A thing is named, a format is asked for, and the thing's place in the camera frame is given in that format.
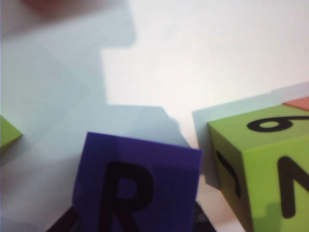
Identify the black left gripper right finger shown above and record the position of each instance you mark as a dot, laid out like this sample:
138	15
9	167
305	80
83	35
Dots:
202	220

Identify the purple letter block R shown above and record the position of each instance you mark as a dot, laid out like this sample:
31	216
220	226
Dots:
140	174

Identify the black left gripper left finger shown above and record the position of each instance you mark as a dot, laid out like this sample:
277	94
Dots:
67	222

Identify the coral letter block I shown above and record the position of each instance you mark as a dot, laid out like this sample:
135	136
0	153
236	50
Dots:
299	104

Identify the green letter block N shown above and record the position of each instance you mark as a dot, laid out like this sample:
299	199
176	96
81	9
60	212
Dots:
260	169

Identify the green letter block E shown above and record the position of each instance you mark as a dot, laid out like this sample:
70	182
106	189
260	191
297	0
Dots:
8	134

